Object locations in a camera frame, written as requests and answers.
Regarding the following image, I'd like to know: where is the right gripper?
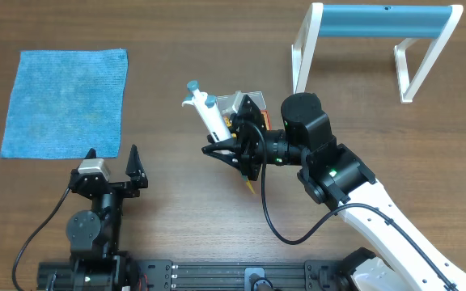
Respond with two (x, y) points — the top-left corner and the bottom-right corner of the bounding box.
(201, 93), (266, 182)

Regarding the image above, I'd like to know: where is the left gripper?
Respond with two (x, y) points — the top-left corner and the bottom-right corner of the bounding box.
(69, 144), (149, 200)

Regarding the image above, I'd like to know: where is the white pipette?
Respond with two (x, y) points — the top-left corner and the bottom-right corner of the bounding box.
(181, 79), (256, 195)

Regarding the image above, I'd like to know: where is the red and yellow tip box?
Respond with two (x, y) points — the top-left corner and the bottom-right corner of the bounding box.
(215, 91), (273, 133)

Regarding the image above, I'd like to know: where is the blue cloth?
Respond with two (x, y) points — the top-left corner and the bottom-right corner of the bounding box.
(0, 48), (129, 160)

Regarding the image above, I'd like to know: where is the white and blue stand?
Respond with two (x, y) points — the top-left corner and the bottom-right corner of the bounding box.
(291, 2), (464, 104)

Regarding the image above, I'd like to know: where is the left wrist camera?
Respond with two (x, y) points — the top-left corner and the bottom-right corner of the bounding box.
(77, 158), (112, 182)

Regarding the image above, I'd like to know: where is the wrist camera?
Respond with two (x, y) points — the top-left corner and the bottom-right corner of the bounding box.
(77, 158), (112, 182)
(220, 94), (244, 117)

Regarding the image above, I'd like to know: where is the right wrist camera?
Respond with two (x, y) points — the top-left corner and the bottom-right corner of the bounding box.
(220, 94), (244, 117)

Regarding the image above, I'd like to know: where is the black cable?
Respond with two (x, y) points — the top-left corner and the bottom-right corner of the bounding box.
(245, 120), (383, 246)
(11, 186), (72, 291)

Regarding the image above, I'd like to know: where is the mounting rail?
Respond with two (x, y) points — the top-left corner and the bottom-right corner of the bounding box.
(36, 259), (351, 291)

